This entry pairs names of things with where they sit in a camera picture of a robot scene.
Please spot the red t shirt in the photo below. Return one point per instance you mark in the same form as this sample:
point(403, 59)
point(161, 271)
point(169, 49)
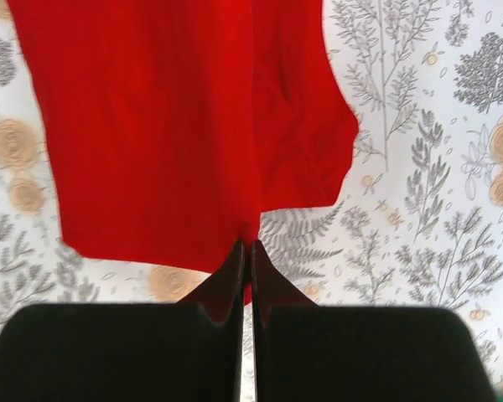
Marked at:
point(172, 126)

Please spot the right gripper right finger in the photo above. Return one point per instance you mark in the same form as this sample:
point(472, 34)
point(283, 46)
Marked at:
point(306, 352)

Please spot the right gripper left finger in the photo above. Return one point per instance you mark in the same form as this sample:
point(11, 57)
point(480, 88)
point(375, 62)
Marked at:
point(186, 351)

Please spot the floral patterned table mat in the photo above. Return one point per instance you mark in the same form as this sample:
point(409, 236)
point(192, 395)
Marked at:
point(420, 216)

